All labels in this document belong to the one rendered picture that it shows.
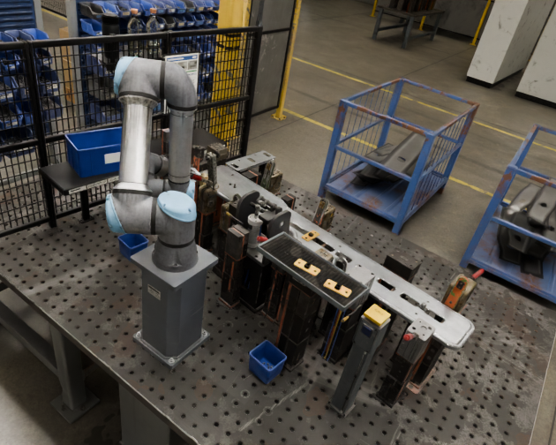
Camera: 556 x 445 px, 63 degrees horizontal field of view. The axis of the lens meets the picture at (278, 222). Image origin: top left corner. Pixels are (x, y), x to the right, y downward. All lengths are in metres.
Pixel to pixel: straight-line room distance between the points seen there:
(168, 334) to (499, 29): 8.52
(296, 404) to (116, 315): 0.78
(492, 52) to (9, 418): 8.81
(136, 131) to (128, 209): 0.24
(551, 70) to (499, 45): 0.94
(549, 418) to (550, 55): 7.13
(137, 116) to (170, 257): 0.44
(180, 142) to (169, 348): 0.72
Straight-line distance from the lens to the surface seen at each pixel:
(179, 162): 1.60
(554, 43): 9.37
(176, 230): 1.42
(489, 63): 9.52
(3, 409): 2.63
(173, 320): 1.61
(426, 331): 1.59
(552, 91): 9.47
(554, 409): 3.26
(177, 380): 1.73
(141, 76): 1.49
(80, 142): 2.24
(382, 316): 1.42
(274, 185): 2.25
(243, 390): 1.72
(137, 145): 1.45
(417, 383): 1.91
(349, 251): 1.90
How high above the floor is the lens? 2.10
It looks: 34 degrees down
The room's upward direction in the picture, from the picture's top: 11 degrees clockwise
